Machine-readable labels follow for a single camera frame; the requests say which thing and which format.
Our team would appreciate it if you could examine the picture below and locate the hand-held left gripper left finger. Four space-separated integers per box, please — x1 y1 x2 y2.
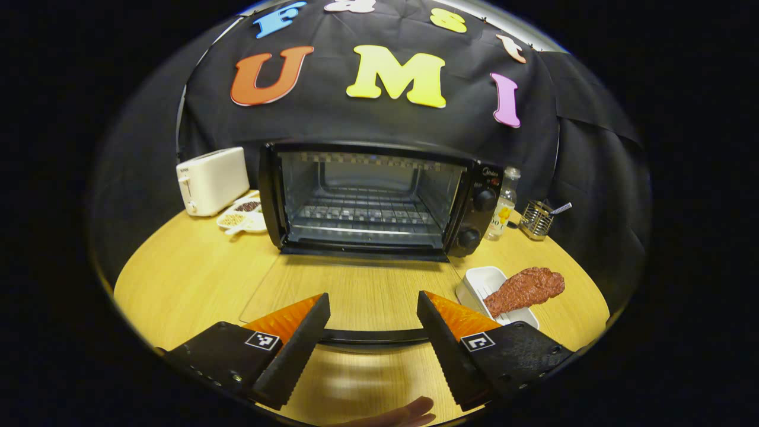
155 292 331 411

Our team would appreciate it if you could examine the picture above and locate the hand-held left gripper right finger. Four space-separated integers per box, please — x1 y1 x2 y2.
417 291 575 413

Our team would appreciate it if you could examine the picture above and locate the brown chicken leg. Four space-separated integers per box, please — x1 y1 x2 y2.
483 267 566 318

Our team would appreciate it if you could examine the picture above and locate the black electric oven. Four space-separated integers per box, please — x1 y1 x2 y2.
240 139 506 346

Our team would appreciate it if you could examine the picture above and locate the white rectangular tray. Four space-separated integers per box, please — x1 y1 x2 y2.
455 266 540 330

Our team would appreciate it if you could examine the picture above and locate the white divided snack plate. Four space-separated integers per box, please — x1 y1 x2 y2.
216 190 267 236

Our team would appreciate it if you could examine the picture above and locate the clear glass bottle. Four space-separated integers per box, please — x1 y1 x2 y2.
484 167 521 241

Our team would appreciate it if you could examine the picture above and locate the white toaster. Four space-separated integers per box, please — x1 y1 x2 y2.
176 146 250 217

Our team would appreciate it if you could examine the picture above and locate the black backdrop cloth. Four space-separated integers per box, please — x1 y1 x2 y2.
89 0 653 309

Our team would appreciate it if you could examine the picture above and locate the wire mesh holder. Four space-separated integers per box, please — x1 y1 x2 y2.
520 200 555 241

